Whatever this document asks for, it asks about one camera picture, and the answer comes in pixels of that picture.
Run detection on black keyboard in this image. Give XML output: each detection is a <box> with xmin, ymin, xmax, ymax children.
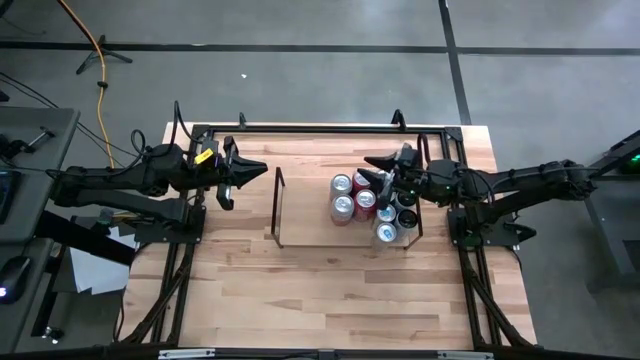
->
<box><xmin>0</xmin><ymin>169</ymin><xmax>22</xmax><ymax>224</ymax></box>

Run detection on white paper sheets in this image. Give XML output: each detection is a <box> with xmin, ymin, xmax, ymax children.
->
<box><xmin>69</xmin><ymin>227</ymin><xmax>139</xmax><ymax>296</ymax></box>

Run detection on grey side desk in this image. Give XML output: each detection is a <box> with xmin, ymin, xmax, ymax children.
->
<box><xmin>0</xmin><ymin>107</ymin><xmax>81</xmax><ymax>351</ymax></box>

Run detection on black metal cart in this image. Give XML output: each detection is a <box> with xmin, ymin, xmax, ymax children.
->
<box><xmin>549</xmin><ymin>128</ymin><xmax>640</xmax><ymax>291</ymax></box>

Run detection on black tripod stand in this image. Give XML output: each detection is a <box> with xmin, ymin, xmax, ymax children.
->
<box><xmin>75</xmin><ymin>34</ymin><xmax>134</xmax><ymax>75</ymax></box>

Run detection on black aluminium rig frame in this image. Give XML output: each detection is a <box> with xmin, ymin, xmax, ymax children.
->
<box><xmin>114</xmin><ymin>122</ymin><xmax>539</xmax><ymax>351</ymax></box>

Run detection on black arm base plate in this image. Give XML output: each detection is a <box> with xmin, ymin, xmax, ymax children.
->
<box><xmin>447</xmin><ymin>206</ymin><xmax>521</xmax><ymax>247</ymax></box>
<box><xmin>133</xmin><ymin>205</ymin><xmax>207</xmax><ymax>245</ymax></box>

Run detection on black desk clamp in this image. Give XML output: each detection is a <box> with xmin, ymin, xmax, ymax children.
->
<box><xmin>0</xmin><ymin>125</ymin><xmax>56</xmax><ymax>161</ymax></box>

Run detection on yellow extension cable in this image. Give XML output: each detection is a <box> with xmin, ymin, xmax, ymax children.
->
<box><xmin>57</xmin><ymin>0</ymin><xmax>117</xmax><ymax>169</ymax></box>

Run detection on clear tray with dark frame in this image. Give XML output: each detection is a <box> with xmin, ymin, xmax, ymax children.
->
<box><xmin>269</xmin><ymin>166</ymin><xmax>425</xmax><ymax>251</ymax></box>

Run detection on silver metal bracket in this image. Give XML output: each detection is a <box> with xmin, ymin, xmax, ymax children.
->
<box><xmin>158</xmin><ymin>348</ymin><xmax>217</xmax><ymax>360</ymax></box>
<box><xmin>437</xmin><ymin>350</ymin><xmax>495</xmax><ymax>360</ymax></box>

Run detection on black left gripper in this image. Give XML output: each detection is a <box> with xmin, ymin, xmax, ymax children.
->
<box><xmin>189</xmin><ymin>135</ymin><xmax>269</xmax><ymax>211</ymax></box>

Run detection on black computer mouse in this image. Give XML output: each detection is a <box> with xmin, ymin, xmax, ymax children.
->
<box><xmin>0</xmin><ymin>255</ymin><xmax>31</xmax><ymax>305</ymax></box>

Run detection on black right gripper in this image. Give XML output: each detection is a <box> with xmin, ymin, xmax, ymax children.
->
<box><xmin>356</xmin><ymin>142</ymin><xmax>451</xmax><ymax>210</ymax></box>

